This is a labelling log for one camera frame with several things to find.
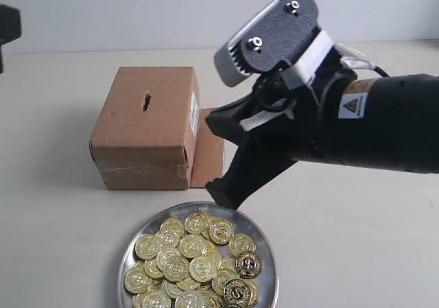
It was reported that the round steel plate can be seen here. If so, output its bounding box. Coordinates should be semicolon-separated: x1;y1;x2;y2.
117;201;279;307

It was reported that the cardboard box with slot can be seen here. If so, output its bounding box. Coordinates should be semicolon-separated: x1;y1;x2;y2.
89;67;224;190

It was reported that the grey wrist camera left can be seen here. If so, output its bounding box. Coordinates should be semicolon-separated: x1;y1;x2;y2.
0;4;22;75

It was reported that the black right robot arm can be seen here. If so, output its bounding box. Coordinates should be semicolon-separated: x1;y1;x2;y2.
206;49;438;210

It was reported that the gold coin lower left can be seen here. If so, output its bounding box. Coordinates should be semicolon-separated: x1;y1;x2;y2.
123;268;152;294

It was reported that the gold coin right lower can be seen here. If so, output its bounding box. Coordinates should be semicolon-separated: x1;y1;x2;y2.
235;251;263;279

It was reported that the gold coin bottom right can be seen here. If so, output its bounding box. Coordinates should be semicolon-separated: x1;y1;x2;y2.
224;279;251;307

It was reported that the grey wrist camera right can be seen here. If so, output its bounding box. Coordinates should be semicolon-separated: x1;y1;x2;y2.
213;0;320;87

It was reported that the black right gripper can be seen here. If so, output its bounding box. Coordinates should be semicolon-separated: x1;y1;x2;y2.
205;49;357;211

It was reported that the gold coin left edge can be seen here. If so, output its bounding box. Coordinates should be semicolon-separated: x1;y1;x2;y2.
134;235;161;260

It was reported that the gold coin centre right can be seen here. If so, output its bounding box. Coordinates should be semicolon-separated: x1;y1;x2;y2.
189;255;220;283

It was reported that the gold coin top centre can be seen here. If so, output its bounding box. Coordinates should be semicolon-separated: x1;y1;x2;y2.
185;211;209;235

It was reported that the gold coin middle stack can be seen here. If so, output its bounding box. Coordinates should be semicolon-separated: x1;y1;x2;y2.
163;256;189;282

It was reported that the gold coin far right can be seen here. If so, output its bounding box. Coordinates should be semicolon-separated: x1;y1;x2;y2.
228;233;256;257

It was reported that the gold coin top left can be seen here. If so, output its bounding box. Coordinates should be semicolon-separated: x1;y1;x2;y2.
161;217;185;238

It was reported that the gold coin top right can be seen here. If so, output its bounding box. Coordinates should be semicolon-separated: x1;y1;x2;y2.
209;217;235;246

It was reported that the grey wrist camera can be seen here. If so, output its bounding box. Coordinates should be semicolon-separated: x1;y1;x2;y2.
0;4;22;75
213;0;320;87

